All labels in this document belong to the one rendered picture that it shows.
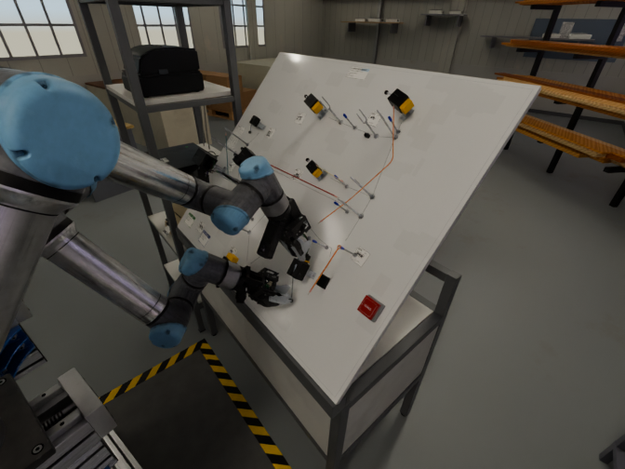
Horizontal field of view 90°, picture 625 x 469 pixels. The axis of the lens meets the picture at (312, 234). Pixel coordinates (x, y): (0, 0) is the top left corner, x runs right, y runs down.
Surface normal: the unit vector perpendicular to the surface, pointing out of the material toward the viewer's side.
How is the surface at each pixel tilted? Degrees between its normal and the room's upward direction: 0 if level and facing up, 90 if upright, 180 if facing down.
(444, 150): 48
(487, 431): 0
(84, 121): 85
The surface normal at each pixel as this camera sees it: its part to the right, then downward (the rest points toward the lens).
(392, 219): -0.55, -0.29
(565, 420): 0.02, -0.83
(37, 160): 0.90, 0.18
